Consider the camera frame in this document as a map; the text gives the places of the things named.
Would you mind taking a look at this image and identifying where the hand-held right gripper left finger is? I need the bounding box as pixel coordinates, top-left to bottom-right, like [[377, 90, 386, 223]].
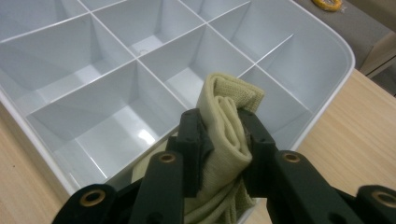
[[166, 107, 216, 199]]

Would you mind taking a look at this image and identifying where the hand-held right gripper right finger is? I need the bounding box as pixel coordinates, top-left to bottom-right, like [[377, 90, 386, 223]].
[[237, 107, 278, 199]]

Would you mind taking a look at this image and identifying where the pale green sock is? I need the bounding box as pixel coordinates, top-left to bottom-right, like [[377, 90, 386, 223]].
[[132, 72, 266, 224]]

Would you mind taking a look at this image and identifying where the white divided storage box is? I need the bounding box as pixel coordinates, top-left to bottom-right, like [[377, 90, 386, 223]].
[[0, 0, 357, 224]]

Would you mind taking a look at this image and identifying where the yellow round item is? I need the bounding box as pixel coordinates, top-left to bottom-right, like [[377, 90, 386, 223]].
[[312, 0, 344, 13]]

